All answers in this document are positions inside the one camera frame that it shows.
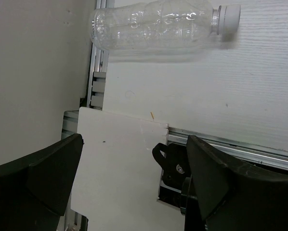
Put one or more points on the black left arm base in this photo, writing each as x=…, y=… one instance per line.
x=176, y=187

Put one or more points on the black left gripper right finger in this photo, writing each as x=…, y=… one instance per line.
x=235, y=195

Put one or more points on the aluminium table frame rail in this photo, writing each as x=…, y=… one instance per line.
x=230, y=90

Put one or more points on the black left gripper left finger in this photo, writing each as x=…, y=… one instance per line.
x=35, y=189

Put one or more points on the clear plastic bottle white cap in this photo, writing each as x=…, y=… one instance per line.
x=161, y=24

